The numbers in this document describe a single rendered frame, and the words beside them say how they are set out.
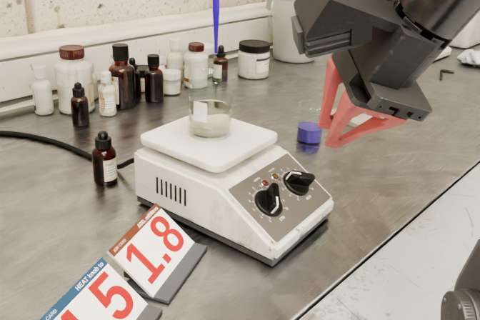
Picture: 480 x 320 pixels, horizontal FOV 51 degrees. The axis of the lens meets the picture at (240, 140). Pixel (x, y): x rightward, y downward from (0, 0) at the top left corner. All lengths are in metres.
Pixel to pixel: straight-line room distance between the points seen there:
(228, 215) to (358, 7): 0.24
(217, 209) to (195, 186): 0.03
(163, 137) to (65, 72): 0.33
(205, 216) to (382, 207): 0.23
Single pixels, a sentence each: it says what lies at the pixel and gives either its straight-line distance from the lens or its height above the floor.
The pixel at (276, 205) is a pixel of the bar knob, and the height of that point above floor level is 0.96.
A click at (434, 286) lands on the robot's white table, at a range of 0.55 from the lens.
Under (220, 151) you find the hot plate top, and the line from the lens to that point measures 0.55.
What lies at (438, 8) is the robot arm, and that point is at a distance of 0.43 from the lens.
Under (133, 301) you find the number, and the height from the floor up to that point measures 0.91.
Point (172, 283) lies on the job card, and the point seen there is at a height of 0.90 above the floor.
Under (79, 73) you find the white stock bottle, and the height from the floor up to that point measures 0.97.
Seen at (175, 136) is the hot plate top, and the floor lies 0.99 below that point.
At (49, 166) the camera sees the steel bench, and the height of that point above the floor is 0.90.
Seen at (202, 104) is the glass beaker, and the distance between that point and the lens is 0.56.
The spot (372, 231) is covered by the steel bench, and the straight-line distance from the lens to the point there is 0.61.
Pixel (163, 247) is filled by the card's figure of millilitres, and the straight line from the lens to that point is 0.52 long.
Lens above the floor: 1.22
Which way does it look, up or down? 24 degrees down
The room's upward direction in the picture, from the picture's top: 3 degrees clockwise
